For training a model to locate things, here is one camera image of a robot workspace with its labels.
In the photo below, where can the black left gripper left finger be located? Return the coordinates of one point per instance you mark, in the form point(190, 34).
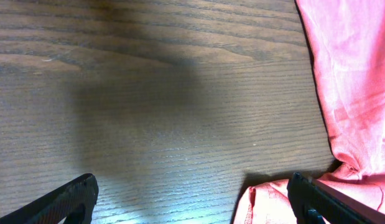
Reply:
point(73, 202)

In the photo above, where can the orange soccer t-shirt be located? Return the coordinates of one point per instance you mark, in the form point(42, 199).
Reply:
point(347, 39)

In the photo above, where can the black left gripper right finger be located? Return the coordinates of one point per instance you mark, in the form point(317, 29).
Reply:
point(313, 202)

